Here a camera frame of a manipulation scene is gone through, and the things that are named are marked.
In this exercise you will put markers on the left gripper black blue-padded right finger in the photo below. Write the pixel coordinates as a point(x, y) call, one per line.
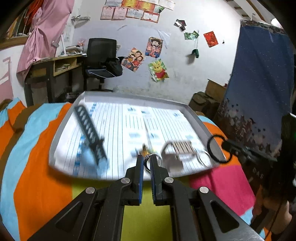
point(196, 214)

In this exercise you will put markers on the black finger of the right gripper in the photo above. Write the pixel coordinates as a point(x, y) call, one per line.
point(234, 148)

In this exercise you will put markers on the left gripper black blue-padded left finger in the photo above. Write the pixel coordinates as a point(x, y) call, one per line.
point(97, 214)

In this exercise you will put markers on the light blue wristwatch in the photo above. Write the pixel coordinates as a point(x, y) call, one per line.
point(93, 154)

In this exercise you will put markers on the black hair tie orange charm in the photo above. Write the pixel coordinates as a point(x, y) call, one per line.
point(147, 154)

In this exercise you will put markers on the person's right hand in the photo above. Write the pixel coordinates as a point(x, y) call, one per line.
point(281, 218)

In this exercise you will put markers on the blue dotted fabric wardrobe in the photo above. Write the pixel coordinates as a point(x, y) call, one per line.
point(260, 88)

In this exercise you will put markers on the brown cardboard box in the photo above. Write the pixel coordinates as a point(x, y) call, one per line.
point(215, 90)

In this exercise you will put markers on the colourful striped bed blanket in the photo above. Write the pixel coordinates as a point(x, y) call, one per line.
point(32, 192)

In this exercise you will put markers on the grey shallow tray box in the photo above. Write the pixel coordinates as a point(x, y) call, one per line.
point(126, 122)

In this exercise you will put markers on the green hanging brush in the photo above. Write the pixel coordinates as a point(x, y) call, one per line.
point(195, 51)

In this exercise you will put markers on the yellow bear poster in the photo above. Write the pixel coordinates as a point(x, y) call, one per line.
point(158, 70)

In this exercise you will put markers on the red square paper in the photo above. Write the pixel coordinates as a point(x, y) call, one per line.
point(210, 39)

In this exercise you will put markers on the anime character poster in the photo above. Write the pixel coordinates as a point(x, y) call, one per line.
point(154, 47)

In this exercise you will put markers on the wooden desk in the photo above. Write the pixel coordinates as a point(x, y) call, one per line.
point(46, 71)

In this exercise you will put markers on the cartoon family poster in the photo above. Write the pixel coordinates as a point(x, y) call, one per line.
point(133, 60)

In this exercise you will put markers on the black office chair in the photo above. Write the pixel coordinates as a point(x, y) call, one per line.
point(101, 62)

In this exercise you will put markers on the pink curtain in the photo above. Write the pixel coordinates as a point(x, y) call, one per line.
point(48, 25)

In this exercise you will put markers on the green photos on wall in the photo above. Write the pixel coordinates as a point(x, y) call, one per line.
point(191, 36)

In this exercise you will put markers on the wall certificates group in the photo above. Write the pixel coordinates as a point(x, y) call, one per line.
point(144, 10)

